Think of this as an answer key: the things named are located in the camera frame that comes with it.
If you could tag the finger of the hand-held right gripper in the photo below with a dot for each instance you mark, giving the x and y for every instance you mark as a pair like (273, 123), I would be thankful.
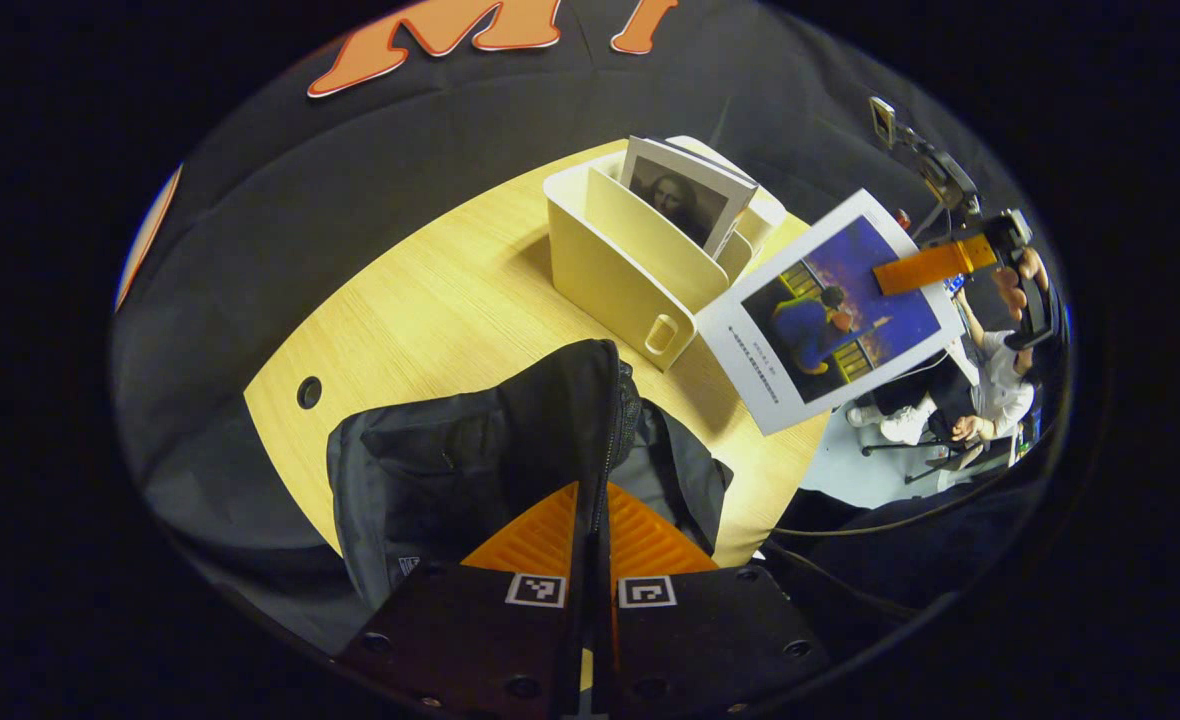
(930, 265)

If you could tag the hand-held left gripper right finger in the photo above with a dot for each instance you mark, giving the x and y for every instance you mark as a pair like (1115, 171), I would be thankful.
(700, 640)

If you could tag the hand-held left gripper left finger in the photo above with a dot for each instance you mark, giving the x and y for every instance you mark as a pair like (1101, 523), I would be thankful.
(490, 650)

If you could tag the blue book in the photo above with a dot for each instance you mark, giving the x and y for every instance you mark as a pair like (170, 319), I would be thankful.
(830, 320)

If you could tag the black schoolbag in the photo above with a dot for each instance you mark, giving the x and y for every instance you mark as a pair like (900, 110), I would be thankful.
(470, 450)

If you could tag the white portrait cover book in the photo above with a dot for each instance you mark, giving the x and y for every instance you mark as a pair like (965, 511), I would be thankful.
(685, 200)

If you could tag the white bookshelf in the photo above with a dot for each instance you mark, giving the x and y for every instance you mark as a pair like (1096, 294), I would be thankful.
(610, 260)

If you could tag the black backdrop cloth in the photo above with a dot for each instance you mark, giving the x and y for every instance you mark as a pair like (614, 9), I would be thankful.
(450, 130)

